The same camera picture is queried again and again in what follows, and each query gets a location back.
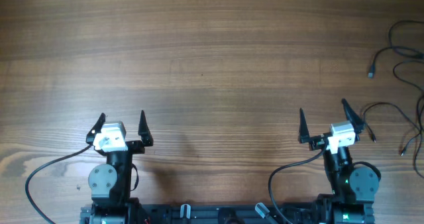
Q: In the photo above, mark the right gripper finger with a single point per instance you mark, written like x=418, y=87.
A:
x=303, y=136
x=357, y=123

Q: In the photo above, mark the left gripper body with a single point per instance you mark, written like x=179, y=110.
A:
x=135, y=148

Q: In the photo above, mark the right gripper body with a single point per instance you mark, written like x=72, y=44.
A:
x=318, y=140

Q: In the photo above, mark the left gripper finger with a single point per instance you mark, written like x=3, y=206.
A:
x=95, y=129
x=144, y=132

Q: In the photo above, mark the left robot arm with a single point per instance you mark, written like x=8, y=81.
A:
x=110, y=183

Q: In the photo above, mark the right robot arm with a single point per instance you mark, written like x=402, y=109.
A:
x=354, y=184

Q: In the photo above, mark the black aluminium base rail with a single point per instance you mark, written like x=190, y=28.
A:
x=225, y=214

